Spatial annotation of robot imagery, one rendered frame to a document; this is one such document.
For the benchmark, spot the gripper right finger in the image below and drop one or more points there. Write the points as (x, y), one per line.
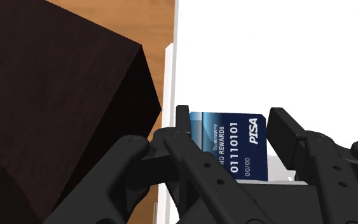
(330, 173)

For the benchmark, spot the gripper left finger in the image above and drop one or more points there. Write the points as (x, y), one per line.
(197, 173)

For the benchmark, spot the blue bank card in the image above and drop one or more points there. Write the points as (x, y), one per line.
(243, 145)

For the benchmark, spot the white table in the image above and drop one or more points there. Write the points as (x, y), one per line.
(259, 62)

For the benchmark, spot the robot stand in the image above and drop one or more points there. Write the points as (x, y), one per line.
(57, 93)

